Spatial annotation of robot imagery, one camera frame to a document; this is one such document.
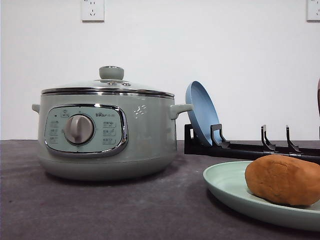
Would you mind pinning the black plate rack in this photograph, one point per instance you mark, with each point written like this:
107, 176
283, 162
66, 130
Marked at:
219, 147

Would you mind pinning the green electric steamer pot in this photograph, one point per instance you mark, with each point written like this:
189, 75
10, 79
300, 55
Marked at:
107, 130

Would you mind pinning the brown potato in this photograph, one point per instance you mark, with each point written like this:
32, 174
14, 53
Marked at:
284, 179

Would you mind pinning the white wall socket left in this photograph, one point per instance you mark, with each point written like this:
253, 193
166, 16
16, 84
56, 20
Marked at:
92, 11

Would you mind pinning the green plate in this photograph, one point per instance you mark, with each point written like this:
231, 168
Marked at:
227, 182

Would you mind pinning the white wall socket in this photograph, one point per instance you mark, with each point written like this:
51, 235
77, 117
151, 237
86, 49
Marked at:
92, 11
313, 11

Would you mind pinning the grey table mat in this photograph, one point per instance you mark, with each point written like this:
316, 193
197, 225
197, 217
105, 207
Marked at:
38, 204

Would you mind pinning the white wall socket right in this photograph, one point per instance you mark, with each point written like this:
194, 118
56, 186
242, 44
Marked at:
313, 11

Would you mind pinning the blue plate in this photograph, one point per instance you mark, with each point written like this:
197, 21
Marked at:
205, 113

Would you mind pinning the glass pot lid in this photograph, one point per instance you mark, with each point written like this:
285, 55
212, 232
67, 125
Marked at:
111, 80

